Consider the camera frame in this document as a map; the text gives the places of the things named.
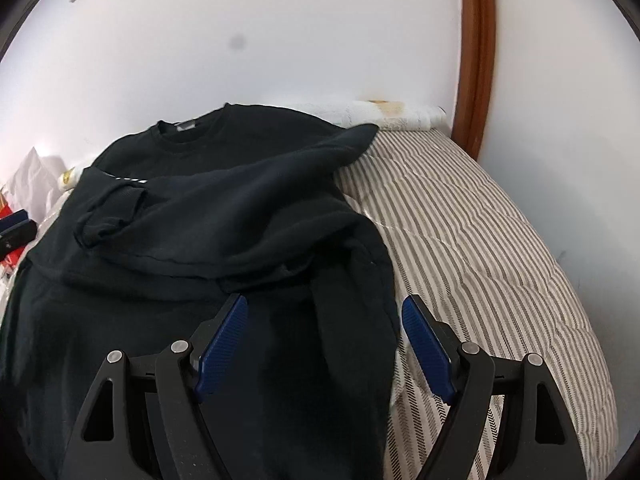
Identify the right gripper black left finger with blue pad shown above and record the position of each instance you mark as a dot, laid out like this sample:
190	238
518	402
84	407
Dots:
112	437

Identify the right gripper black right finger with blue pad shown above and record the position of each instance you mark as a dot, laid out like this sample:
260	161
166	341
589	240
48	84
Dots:
536	437

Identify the striped beige quilt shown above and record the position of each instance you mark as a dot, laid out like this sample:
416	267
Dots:
457	240

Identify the black sweatshirt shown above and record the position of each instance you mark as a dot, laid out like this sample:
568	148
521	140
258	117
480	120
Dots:
158	232

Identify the red package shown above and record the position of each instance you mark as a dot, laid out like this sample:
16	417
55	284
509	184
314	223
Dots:
9	263

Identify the dark blue box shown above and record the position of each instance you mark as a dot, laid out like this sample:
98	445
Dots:
17	230

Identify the white fluffy blanket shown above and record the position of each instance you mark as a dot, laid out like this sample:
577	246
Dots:
388	115

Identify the white crumpled paper bag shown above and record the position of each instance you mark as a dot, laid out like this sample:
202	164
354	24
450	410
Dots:
38	184

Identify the brown wooden door frame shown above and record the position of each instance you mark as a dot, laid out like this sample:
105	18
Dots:
476	73

